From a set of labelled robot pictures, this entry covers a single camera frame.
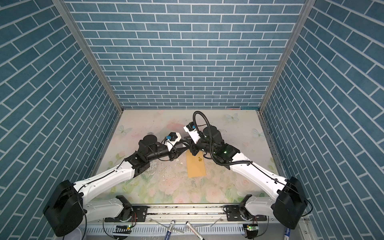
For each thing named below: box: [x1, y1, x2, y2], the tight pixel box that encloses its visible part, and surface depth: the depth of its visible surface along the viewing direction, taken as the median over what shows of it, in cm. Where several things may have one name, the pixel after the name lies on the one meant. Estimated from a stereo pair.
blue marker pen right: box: [284, 227, 292, 240], surface depth 69 cm
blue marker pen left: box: [164, 220, 175, 240], surface depth 70 cm
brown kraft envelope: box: [186, 149, 206, 178], surface depth 93 cm
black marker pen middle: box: [185, 221, 205, 240], surface depth 71 cm
